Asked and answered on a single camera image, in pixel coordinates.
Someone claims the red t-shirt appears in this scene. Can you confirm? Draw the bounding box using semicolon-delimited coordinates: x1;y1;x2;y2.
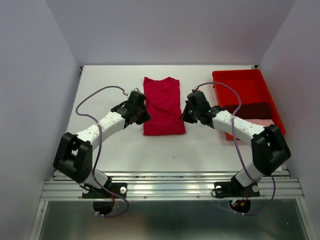
143;77;186;137

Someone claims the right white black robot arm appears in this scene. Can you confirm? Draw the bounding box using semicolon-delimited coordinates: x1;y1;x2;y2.
181;91;291;199

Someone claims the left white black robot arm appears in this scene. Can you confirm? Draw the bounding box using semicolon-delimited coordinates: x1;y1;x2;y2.
53;89;151;197

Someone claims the dark maroon rolled t-shirt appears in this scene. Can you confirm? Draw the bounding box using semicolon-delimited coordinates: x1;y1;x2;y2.
235;102;272;120

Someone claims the red plastic bin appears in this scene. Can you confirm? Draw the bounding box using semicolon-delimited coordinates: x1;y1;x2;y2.
212;69;286;134

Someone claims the pink rolled t-shirt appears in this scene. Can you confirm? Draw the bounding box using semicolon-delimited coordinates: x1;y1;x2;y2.
247;119;275;127

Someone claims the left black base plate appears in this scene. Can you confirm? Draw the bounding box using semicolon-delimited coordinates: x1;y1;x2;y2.
81;182;128;200

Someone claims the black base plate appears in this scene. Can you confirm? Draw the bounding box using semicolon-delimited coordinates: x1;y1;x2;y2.
81;182;128;200
211;181;260;199

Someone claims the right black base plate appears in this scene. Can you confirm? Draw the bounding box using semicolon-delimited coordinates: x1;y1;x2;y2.
211;181;260;199

